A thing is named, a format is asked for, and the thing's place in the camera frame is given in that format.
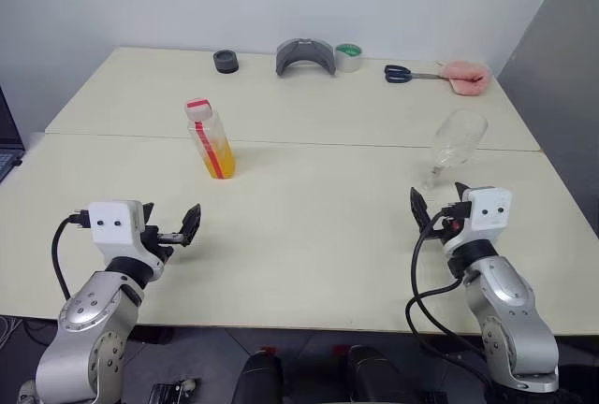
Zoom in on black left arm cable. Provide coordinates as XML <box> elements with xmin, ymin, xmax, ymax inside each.
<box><xmin>51</xmin><ymin>209</ymin><xmax>93</xmax><ymax>303</ymax></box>

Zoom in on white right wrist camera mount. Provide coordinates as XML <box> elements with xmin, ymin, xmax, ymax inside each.
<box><xmin>442</xmin><ymin>185</ymin><xmax>514</xmax><ymax>255</ymax></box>

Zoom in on black-handled scissors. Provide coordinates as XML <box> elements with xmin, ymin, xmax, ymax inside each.
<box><xmin>384</xmin><ymin>64</ymin><xmax>451</xmax><ymax>84</ymax></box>

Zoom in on clear wine glass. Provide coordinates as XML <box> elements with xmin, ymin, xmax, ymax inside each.
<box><xmin>422</xmin><ymin>108</ymin><xmax>489</xmax><ymax>192</ymax></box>

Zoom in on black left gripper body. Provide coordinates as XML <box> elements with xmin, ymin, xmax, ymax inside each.
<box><xmin>139</xmin><ymin>224</ymin><xmax>186</xmax><ymax>266</ymax></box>

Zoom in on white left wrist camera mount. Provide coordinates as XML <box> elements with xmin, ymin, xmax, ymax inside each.
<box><xmin>87</xmin><ymin>199</ymin><xmax>166</xmax><ymax>270</ymax></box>

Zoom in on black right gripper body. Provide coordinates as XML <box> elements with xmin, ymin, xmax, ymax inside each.
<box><xmin>430</xmin><ymin>207</ymin><xmax>472</xmax><ymax>244</ymax></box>

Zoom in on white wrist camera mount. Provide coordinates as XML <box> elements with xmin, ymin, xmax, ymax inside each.
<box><xmin>87</xmin><ymin>199</ymin><xmax>166</xmax><ymax>270</ymax></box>
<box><xmin>442</xmin><ymin>185</ymin><xmax>514</xmax><ymax>255</ymax></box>

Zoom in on white tape roll green core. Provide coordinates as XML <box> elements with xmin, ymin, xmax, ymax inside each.
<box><xmin>333</xmin><ymin>43</ymin><xmax>362</xmax><ymax>73</ymax></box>

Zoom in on white red-taped bottle cap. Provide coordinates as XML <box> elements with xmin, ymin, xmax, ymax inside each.
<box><xmin>184</xmin><ymin>98</ymin><xmax>213</xmax><ymax>122</ymax></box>

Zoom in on pink fluffy cloth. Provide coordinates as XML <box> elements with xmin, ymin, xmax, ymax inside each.
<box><xmin>437</xmin><ymin>60</ymin><xmax>492</xmax><ymax>97</ymax></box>

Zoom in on black round tape roll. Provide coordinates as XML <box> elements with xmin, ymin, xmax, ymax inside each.
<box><xmin>212</xmin><ymin>50</ymin><xmax>241</xmax><ymax>74</ymax></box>

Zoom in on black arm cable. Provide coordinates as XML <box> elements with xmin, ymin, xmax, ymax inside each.
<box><xmin>404</xmin><ymin>202</ymin><xmax>498</xmax><ymax>380</ymax></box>
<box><xmin>51</xmin><ymin>209</ymin><xmax>93</xmax><ymax>303</ymax></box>

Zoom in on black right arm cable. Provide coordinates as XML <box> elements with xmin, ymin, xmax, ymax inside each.
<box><xmin>404</xmin><ymin>202</ymin><xmax>498</xmax><ymax>380</ymax></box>

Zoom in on black white floor object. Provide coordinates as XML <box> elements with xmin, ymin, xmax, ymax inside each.
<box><xmin>148</xmin><ymin>377</ymin><xmax>201</xmax><ymax>404</ymax></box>

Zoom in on dark rounded shape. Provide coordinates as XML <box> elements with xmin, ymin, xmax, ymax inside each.
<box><xmin>232</xmin><ymin>349</ymin><xmax>285</xmax><ymax>404</ymax></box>
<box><xmin>344</xmin><ymin>344</ymin><xmax>409</xmax><ymax>404</ymax></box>

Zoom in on dark laptop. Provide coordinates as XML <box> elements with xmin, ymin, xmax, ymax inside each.
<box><xmin>0</xmin><ymin>85</ymin><xmax>25</xmax><ymax>185</ymax></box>

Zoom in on grey curved headband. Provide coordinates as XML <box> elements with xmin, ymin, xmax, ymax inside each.
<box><xmin>274</xmin><ymin>37</ymin><xmax>338</xmax><ymax>79</ymax></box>

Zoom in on orange juice plastic bottle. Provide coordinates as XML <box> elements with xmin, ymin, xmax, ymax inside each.
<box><xmin>186</xmin><ymin>108</ymin><xmax>237</xmax><ymax>181</ymax></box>

